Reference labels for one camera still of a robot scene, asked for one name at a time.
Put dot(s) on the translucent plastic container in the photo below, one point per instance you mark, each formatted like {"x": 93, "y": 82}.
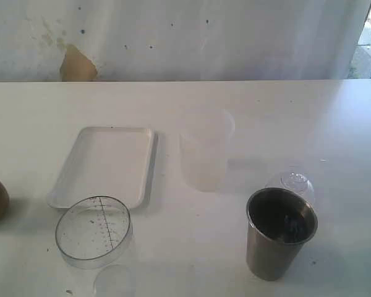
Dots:
{"x": 204, "y": 137}

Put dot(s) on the clear graduated shaker cup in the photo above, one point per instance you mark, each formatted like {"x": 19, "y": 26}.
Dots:
{"x": 95, "y": 235}

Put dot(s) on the stainless steel tumbler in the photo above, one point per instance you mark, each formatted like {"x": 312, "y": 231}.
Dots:
{"x": 280, "y": 222}

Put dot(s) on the clear dome strainer lid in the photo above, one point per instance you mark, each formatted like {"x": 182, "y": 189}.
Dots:
{"x": 295, "y": 182}

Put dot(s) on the white rectangular tray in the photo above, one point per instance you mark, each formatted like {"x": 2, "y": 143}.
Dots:
{"x": 107, "y": 161}

